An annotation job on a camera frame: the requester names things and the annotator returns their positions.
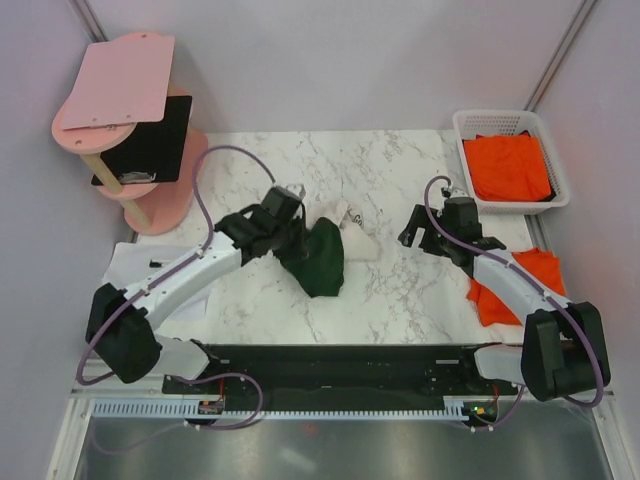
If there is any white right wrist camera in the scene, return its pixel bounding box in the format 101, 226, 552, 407
441, 186, 469, 199

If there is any white plastic basket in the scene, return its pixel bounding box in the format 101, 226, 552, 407
452, 109, 570, 215

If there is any pink clipboard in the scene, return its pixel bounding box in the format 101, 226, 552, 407
61, 34, 175, 130

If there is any black clipboard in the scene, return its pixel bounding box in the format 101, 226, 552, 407
101, 95, 192, 185

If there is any orange t-shirt on table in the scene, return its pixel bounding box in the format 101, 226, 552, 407
467, 248, 570, 327

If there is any white slotted cable duct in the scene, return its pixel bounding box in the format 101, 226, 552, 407
92, 398, 468, 421

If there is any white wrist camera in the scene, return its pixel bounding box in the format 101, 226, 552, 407
441, 186, 469, 199
285, 183, 306, 200

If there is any cream and green t-shirt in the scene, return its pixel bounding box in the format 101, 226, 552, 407
274, 199, 380, 298

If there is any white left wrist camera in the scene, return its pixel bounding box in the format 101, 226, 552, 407
285, 183, 306, 200

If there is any pink tiered shelf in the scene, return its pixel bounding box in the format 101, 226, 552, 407
51, 32, 208, 236

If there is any white folded t-shirt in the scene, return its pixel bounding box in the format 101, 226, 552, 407
102, 242, 209, 322

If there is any orange t-shirt in basket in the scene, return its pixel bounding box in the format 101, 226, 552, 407
463, 134, 553, 202

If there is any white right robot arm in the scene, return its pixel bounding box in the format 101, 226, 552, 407
398, 197, 611, 408

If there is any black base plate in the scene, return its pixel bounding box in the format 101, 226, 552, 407
162, 345, 517, 409

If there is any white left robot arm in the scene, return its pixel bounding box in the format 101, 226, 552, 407
85, 184, 306, 393

